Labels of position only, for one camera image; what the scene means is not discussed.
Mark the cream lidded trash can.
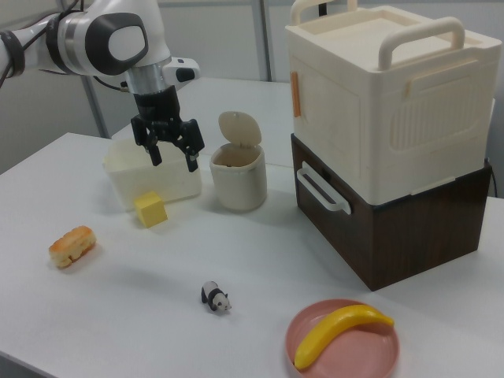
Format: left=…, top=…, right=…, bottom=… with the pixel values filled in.
left=208, top=111, right=268, bottom=214

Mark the cream plastic storage box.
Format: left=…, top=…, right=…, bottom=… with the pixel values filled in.
left=283, top=0, right=498, bottom=206

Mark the white drawer handle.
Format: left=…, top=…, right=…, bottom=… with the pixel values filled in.
left=296, top=161, right=352, bottom=216

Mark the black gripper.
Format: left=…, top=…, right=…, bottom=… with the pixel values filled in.
left=132, top=85, right=206, bottom=173

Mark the toy bread sandwich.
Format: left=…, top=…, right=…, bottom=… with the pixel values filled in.
left=48, top=225, right=98, bottom=270

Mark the dark wood drawer cabinet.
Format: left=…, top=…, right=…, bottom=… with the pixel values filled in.
left=290, top=132, right=495, bottom=293

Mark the grey partition post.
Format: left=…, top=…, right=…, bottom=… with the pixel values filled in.
left=81, top=73, right=110, bottom=139

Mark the yellow toy banana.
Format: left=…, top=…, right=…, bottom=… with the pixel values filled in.
left=294, top=304, right=395, bottom=371

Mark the pink plate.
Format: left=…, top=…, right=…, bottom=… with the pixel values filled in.
left=285, top=298, right=402, bottom=378

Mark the white plastic container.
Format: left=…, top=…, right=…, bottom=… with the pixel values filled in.
left=103, top=137, right=203, bottom=211

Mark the toy panda figure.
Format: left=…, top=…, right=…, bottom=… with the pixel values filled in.
left=200, top=280, right=233, bottom=313

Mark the yellow cube block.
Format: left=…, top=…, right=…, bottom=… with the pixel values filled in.
left=133, top=191, right=169, bottom=229

